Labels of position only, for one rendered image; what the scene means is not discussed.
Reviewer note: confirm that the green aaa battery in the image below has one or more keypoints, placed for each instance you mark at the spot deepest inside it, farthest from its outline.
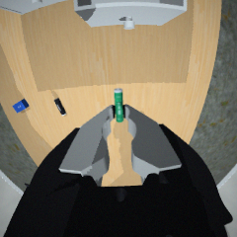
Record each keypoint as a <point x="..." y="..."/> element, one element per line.
<point x="118" y="104"/>

